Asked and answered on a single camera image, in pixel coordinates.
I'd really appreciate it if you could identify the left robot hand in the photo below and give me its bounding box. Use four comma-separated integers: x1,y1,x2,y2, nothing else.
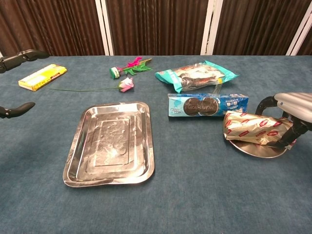
0,50,50,119

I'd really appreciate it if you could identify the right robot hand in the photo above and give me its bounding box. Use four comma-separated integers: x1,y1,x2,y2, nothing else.
255,92,312,150

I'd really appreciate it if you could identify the gold red snack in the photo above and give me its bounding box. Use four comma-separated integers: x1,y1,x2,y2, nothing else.
223,110,297,150

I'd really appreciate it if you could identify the blue cookie box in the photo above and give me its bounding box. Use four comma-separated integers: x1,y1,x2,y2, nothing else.
167,93,250,121

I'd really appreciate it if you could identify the yellow flat box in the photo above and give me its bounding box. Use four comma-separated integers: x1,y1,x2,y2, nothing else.
18,63,68,92

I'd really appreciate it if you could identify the brown slatted screen panel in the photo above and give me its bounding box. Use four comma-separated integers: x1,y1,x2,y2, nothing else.
293,23,312,56
0,0,109,58
207,0,312,56
100,0,216,56

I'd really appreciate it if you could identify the round steel plate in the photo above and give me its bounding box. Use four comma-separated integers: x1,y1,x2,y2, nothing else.
228,138,288,159

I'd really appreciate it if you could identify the magenta feather artificial flower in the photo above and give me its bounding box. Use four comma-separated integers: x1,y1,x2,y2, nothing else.
109,57,153,80

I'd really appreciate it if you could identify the pink artificial rose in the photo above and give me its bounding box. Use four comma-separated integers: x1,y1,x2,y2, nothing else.
48,77,135,93

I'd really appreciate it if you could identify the rectangular steel tray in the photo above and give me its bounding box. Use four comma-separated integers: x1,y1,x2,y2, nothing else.
62,101,156,188

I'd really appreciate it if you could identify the teal snack bag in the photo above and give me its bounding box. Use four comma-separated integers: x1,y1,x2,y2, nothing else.
155,60,240,95

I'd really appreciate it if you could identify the blue felt table cover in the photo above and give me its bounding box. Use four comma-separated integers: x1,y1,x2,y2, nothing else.
0,55,312,234

